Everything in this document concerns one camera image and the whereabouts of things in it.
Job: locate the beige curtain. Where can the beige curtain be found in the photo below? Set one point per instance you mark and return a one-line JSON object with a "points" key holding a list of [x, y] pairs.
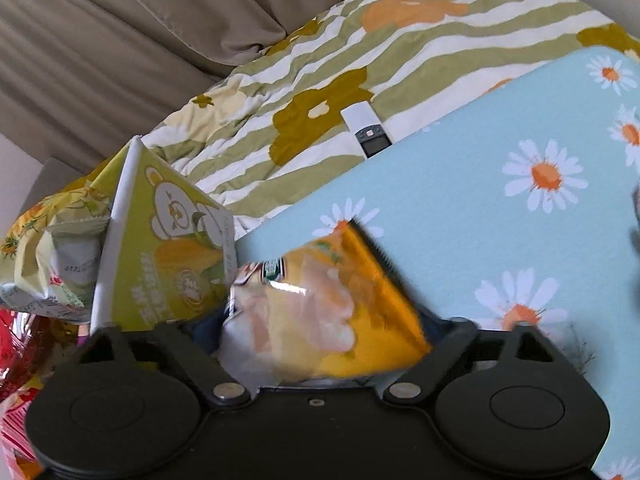
{"points": [[125, 35]]}

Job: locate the daisy print table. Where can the daisy print table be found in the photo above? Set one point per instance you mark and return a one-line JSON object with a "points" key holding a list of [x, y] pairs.
{"points": [[450, 185]]}

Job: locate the grey headboard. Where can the grey headboard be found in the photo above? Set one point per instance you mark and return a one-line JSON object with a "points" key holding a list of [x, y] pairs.
{"points": [[55, 180]]}

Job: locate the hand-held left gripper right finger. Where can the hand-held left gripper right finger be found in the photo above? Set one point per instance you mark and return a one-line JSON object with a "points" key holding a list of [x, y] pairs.
{"points": [[440, 355]]}

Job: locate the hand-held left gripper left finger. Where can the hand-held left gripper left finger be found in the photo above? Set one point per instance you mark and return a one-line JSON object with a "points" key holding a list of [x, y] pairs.
{"points": [[207, 360]]}

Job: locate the yellow green snack bag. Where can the yellow green snack bag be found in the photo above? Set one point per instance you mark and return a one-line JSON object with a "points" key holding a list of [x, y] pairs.
{"points": [[50, 250]]}

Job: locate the red snack bag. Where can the red snack bag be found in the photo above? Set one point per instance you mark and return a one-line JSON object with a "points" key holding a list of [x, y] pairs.
{"points": [[25, 360]]}

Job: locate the green carton box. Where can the green carton box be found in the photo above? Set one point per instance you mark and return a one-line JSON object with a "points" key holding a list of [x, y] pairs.
{"points": [[165, 240]]}

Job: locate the striped floral quilt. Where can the striped floral quilt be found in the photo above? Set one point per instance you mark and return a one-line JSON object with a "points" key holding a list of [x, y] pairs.
{"points": [[310, 70]]}

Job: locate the white remote control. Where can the white remote control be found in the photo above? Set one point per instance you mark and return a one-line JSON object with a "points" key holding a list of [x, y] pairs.
{"points": [[367, 130]]}

